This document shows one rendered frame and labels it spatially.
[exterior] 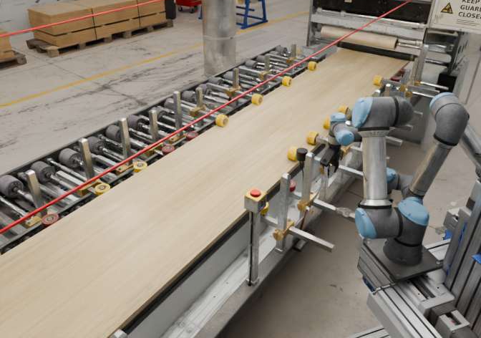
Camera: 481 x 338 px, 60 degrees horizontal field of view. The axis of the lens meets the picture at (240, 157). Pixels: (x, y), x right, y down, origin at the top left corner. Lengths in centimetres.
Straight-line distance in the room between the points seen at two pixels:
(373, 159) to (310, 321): 148
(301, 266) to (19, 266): 188
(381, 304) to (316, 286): 132
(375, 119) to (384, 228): 40
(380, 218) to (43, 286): 136
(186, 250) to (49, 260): 59
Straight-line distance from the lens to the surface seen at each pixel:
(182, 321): 205
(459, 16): 432
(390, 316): 173
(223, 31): 604
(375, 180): 164
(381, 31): 454
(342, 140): 199
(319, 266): 317
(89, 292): 186
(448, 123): 182
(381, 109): 163
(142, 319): 184
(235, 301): 200
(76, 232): 216
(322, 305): 294
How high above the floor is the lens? 225
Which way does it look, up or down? 32 degrees down
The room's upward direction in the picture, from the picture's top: 1 degrees clockwise
